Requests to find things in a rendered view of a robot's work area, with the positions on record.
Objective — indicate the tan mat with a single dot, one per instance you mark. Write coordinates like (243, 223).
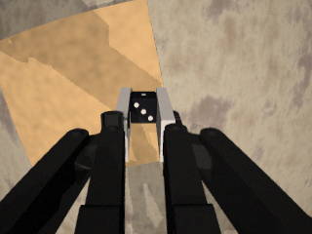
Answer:
(62, 75)

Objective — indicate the black die with white pips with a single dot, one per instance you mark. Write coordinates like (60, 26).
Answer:
(143, 107)

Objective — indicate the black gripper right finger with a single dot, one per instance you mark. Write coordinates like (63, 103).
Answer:
(252, 201)

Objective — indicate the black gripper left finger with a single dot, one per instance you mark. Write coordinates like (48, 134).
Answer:
(40, 201)

